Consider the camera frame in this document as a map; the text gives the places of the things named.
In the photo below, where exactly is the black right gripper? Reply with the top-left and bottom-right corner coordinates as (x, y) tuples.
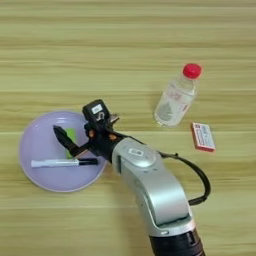
(52, 113), (130, 163)

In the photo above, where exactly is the white marker with black cap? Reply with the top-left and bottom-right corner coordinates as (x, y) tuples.
(30, 157), (100, 169)

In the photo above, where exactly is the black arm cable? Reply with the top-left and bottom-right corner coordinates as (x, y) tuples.
(114, 130), (212, 207)

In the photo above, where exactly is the clear bottle with red cap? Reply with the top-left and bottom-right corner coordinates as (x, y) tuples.
(152, 62), (204, 129)

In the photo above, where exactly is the round purple plate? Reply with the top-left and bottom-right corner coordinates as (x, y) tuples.
(18, 110), (109, 194)

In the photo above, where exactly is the small red white box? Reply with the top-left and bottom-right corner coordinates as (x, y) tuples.
(190, 121), (217, 154)

